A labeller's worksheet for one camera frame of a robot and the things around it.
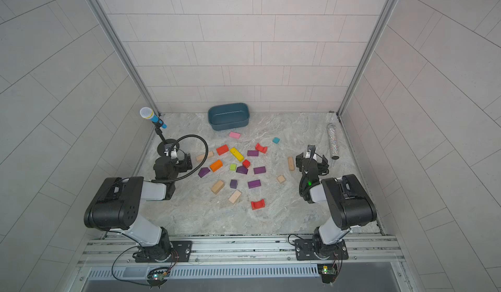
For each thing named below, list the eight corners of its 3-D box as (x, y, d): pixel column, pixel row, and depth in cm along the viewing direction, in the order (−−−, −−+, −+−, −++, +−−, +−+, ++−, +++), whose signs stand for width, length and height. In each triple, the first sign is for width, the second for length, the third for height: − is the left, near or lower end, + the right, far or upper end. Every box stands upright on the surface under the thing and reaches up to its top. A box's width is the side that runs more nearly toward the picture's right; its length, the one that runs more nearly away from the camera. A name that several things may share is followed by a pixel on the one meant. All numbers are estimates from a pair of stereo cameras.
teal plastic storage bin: (207, 129, 111) (205, 124, 107) (212, 109, 122) (210, 103, 118) (248, 130, 111) (248, 124, 107) (249, 109, 122) (249, 103, 118)
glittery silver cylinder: (330, 159, 99) (333, 155, 96) (326, 127, 113) (328, 123, 110) (337, 160, 99) (340, 156, 96) (332, 128, 112) (335, 123, 109)
